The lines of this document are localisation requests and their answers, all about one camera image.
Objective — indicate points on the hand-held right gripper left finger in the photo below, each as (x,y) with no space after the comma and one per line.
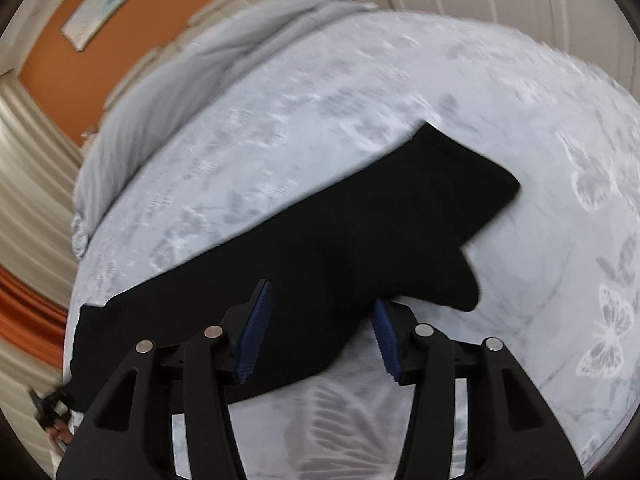
(255,330)

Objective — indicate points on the beige curtain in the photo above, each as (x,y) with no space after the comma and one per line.
(30,160)

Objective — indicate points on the orange curtain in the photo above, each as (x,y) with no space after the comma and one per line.
(25,310)

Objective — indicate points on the beige padded headboard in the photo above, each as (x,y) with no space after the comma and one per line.
(235,2)

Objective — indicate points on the grey duvet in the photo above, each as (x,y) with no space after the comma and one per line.
(200,75)

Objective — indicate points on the person's left hand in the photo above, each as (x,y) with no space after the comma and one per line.
(62,435)

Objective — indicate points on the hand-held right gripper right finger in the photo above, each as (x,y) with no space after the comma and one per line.
(386,337)

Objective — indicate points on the black pants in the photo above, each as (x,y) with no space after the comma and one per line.
(350,220)

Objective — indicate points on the framed wall picture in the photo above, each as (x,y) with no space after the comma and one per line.
(100,7)

